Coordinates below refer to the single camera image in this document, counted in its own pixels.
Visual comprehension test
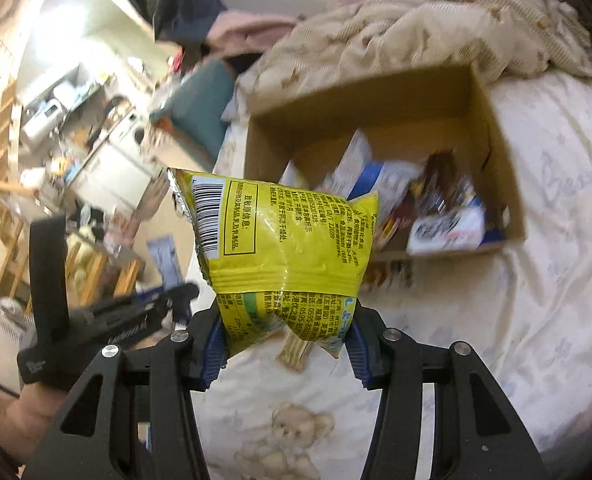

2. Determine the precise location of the white countertop appliance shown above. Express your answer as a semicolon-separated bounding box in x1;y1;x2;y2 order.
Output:
23;100;64;141

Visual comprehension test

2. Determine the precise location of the yellow and blue chip bag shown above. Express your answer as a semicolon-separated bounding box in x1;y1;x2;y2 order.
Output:
168;167;379;361

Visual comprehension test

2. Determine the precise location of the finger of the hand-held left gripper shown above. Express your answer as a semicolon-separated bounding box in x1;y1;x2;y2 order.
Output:
88;287;171;321
96;283;200;333

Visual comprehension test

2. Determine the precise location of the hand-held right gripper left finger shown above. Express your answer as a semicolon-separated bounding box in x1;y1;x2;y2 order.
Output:
23;310;227;480

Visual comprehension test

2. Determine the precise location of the white printed bedsheet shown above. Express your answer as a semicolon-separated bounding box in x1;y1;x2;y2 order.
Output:
196;70;592;480

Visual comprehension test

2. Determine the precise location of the teal cushion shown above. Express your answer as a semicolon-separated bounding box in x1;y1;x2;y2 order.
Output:
151;60;237;171

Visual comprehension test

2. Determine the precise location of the beige checked quilt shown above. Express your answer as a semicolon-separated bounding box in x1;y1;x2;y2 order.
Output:
236;0;592;126

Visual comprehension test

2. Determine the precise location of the person's left hand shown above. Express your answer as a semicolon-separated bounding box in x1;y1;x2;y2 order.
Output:
0;390;64;461

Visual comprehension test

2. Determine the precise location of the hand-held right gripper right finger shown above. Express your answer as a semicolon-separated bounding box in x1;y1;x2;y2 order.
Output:
348;307;542;480

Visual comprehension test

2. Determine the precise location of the wooden chair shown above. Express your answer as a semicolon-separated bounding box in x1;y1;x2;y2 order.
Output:
0;220;141;311

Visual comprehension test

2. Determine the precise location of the brown stick packet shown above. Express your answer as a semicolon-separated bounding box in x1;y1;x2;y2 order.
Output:
376;150;477;251

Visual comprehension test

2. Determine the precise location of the pink cloth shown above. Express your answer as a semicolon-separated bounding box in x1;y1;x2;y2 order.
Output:
206;10;297;56

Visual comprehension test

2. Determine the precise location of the blue snack bag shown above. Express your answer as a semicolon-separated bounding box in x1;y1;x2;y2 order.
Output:
348;160;421;211

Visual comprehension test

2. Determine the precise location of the beige wafer packet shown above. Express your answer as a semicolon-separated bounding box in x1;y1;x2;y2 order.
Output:
276;332;317;372

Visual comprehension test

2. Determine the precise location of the cardboard box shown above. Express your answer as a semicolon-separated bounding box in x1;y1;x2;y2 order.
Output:
243;62;527;263

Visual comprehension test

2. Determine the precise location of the blue white paper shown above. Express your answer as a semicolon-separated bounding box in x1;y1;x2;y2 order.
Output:
147;236;185;288

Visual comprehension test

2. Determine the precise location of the small white packet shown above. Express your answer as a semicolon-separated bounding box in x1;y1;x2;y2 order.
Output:
328;129;374;188

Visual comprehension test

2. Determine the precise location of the white floor cabinet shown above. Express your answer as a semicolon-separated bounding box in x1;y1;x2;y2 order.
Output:
73;110;161;211

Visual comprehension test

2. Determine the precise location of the white red snack bag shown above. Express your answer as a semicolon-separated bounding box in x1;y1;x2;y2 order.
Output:
407;207;487;256

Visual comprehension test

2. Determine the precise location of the dark hanging jacket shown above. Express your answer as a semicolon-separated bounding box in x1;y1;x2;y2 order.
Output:
106;0;227;43

